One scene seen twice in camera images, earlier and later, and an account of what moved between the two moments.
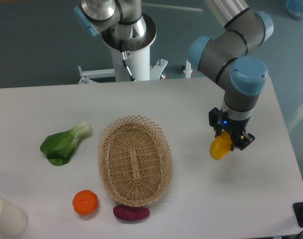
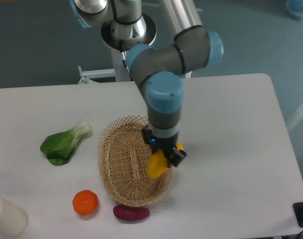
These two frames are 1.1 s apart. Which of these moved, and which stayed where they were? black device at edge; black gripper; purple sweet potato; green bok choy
Moved: black gripper
Stayed: green bok choy; black device at edge; purple sweet potato
